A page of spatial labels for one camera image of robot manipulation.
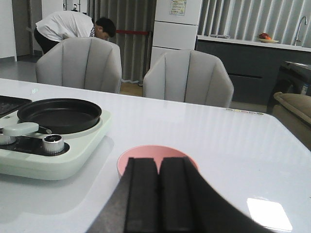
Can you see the dark appliance at right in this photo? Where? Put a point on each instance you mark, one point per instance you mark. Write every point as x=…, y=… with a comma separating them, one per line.
x=292, y=78

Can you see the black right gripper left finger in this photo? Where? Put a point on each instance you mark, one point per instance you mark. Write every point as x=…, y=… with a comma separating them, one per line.
x=133, y=206

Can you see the right silver control knob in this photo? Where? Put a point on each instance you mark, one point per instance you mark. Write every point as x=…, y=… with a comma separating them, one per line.
x=53, y=143

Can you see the black round frying pan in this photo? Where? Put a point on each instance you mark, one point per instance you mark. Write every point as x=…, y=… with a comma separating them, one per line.
x=54, y=116

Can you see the mint green breakfast maker base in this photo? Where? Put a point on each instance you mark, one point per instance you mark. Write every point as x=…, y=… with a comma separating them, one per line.
x=25, y=156

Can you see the white refrigerator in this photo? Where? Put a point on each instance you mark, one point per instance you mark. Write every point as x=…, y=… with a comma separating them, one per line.
x=175, y=26

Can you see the person in white shirt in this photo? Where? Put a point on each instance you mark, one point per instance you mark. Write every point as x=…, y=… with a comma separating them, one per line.
x=62, y=25

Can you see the left grey upholstered chair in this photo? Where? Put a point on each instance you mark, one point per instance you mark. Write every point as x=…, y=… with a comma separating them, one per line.
x=83, y=62

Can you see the right grey upholstered chair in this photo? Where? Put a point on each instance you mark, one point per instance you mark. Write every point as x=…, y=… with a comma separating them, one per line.
x=189, y=76

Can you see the grey upholstered chair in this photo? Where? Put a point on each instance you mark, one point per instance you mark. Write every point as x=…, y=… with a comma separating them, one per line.
x=189, y=76
x=83, y=62

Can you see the fruit plate on counter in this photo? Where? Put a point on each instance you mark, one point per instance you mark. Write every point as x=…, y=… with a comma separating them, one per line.
x=266, y=38

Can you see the dark grey kitchen counter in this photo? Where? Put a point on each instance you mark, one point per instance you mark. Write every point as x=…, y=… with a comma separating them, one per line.
x=252, y=66

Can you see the pink bowl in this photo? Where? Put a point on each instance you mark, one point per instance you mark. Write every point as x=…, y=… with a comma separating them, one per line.
x=156, y=152

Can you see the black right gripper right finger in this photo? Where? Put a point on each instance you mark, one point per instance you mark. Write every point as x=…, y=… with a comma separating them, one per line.
x=190, y=205

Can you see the beige cushion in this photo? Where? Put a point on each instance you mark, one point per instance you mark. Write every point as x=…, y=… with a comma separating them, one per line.
x=294, y=112

